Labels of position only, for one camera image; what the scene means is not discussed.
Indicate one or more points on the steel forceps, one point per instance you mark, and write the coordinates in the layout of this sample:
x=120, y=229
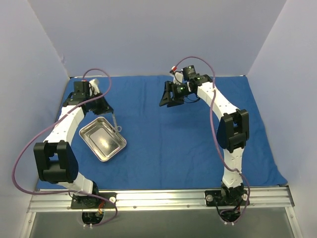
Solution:
x=116, y=127

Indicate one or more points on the stainless steel instrument tray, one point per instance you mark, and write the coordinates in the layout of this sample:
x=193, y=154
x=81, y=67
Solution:
x=101, y=137

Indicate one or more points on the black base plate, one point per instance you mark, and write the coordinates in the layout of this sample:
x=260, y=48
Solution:
x=221, y=198
x=88, y=202

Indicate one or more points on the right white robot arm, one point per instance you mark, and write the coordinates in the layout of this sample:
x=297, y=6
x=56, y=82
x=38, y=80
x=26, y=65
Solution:
x=233, y=128

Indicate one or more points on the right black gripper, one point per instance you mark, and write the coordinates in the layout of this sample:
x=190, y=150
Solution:
x=172, y=93

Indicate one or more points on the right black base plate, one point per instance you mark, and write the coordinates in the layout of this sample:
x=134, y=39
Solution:
x=221, y=198

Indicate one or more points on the front aluminium rail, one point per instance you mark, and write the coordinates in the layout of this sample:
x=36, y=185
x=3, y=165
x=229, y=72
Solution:
x=150, y=200

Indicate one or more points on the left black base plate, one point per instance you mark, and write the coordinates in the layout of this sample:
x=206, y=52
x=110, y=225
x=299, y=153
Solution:
x=88, y=202

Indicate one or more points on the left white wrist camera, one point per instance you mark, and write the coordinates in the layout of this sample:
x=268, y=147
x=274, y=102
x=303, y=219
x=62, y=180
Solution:
x=94, y=87

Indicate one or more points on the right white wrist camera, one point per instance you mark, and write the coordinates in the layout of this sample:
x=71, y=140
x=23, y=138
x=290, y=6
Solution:
x=177, y=75

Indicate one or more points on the blue surgical cloth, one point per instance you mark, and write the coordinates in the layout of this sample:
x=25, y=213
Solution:
x=173, y=148

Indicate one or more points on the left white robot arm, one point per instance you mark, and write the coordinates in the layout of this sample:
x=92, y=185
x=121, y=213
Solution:
x=55, y=159

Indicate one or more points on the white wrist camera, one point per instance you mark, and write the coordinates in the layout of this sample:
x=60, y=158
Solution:
x=94, y=87
x=177, y=75

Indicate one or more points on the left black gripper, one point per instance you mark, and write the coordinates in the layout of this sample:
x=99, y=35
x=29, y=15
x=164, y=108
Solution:
x=99, y=107

